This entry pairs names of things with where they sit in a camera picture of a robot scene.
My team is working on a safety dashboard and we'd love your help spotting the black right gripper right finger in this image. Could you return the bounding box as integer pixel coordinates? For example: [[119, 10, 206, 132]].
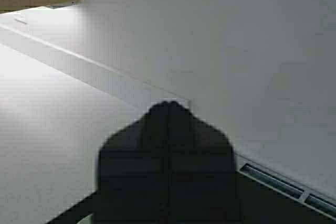
[[168, 102, 240, 223]]

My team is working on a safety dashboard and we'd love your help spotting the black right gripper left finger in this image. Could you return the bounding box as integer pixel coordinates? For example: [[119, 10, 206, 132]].
[[93, 101, 169, 223]]

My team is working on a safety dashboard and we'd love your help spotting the metal floor vent grille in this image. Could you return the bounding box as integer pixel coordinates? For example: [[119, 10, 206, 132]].
[[239, 163, 335, 219]]

